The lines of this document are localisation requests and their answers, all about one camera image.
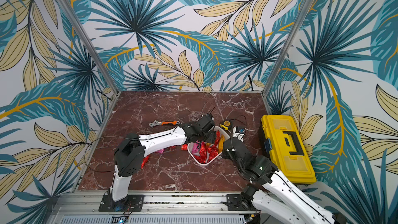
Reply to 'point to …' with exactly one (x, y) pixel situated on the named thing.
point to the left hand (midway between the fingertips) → (211, 137)
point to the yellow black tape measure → (226, 124)
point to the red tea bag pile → (208, 151)
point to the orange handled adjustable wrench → (164, 123)
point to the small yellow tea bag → (221, 143)
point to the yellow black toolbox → (283, 142)
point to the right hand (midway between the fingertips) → (226, 144)
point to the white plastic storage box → (190, 155)
